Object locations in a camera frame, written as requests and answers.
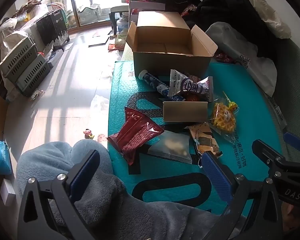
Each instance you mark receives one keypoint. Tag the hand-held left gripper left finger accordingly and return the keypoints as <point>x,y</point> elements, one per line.
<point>86,172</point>

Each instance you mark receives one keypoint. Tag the red white printed packet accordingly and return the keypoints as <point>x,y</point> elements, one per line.
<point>225,58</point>

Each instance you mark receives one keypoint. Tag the white printed plastic bag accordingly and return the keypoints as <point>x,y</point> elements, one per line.
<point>242,55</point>

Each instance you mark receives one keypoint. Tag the yellow lollipop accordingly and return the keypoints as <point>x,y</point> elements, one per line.
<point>232,105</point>

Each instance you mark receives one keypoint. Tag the silver purple snack packet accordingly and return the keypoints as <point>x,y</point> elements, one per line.
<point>190,87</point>

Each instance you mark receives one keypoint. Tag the small red snack packet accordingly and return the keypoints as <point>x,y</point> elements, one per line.
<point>192,97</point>

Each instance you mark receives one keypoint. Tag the clear waffle packet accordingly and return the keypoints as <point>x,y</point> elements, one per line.
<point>223,118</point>

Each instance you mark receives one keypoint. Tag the small gold carton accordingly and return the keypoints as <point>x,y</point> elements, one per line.
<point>185,111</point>

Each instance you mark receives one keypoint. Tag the blue fleece blanket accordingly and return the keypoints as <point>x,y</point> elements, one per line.
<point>130,215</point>

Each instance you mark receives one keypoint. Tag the orange brown snack packet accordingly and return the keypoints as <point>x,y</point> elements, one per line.
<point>205,137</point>

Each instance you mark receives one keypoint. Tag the small toy figure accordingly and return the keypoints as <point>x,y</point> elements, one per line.
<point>88,134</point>

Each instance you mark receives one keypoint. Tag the green quilted sofa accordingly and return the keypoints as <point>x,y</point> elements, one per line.
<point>293,85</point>

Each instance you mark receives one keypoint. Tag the small white box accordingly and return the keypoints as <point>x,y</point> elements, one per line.
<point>8,191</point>

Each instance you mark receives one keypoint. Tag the green stool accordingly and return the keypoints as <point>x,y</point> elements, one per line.
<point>118,10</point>

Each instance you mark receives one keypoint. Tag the blue tablet tube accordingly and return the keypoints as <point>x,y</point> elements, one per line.
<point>156,82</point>

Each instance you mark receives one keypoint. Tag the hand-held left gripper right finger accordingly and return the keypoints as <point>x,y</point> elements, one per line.
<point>216,175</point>

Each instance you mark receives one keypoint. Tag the clear plastic strip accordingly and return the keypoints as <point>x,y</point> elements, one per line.
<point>277,112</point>

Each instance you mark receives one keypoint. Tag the dark red snack packet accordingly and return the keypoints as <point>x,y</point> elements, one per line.
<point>135,135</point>

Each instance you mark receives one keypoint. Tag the flat cardboard sheet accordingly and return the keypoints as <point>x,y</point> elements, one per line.
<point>98,41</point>

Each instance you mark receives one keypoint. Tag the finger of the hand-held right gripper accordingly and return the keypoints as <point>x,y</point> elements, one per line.
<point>293,140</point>
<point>267,151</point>

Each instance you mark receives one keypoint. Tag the translucent white snack packet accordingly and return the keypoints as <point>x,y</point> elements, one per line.
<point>171,146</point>

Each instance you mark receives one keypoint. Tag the teal bubble mailer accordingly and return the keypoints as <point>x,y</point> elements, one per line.
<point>252,110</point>

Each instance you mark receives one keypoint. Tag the white plastic jar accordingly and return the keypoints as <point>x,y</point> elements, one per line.
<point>122,23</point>

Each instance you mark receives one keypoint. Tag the cream garment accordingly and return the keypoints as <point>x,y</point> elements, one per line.
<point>262,7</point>

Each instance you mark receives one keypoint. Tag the black plastic crate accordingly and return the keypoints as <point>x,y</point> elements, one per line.
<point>52,28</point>

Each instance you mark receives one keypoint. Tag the person's right hand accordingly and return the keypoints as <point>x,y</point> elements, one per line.
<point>296,220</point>

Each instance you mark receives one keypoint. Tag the crumpled white plastic bag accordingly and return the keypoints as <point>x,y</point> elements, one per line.
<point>99,103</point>

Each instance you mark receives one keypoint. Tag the white plastic bags pile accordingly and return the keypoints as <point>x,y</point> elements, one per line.
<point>10,33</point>

